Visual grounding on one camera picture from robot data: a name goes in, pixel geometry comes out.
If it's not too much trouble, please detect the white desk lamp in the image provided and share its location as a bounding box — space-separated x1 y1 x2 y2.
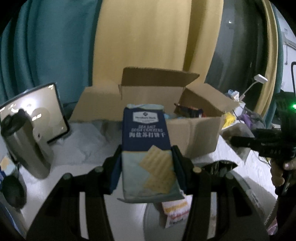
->
238 74 268 100

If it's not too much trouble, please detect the teal curtain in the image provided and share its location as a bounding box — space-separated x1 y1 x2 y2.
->
1 1 102 103

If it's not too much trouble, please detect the brown cardboard box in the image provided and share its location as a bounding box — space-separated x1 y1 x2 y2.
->
70 67 238 159

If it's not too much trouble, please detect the yellow curtain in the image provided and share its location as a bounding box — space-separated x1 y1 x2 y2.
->
92 1 224 85

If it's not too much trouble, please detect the blue soda cracker pack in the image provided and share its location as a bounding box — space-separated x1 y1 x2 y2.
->
121 104 184 203

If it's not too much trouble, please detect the white striped snack packet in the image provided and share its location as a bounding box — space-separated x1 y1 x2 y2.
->
162 195 193 228

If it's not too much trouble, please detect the person's right hand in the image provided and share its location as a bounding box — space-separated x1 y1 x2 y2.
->
270 158 296 187

